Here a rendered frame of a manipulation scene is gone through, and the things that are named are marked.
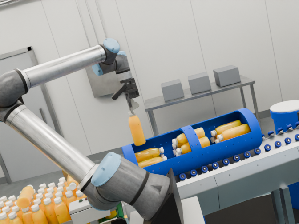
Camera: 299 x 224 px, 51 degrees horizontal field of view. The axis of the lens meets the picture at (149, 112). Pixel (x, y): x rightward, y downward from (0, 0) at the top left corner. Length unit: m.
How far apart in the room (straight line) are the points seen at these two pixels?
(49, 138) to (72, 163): 0.15
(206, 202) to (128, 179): 1.02
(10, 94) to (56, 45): 4.09
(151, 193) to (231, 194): 1.05
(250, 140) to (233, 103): 3.49
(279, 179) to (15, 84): 1.76
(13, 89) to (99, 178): 0.52
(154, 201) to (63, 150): 0.46
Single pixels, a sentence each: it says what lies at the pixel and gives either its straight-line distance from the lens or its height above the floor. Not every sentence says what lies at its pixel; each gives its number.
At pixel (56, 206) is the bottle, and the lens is 1.93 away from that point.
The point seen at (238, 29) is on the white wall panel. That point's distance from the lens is 5.45.
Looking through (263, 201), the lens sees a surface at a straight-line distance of 3.18.
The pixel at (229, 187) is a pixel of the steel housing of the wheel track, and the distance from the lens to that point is 2.15.
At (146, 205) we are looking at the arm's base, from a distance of 1.24.
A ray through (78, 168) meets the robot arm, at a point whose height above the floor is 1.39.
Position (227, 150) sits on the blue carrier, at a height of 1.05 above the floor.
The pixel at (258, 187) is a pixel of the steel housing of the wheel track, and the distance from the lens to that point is 2.29.
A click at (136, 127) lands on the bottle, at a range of 1.88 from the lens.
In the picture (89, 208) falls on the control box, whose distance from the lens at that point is 1.76.
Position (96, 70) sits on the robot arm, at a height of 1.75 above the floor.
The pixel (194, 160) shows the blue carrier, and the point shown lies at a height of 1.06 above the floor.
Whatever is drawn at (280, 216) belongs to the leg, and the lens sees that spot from 2.67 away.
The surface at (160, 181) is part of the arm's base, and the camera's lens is 1.25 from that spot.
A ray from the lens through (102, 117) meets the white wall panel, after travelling 5.49.
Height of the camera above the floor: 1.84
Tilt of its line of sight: 13 degrees down
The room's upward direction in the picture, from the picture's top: 15 degrees counter-clockwise
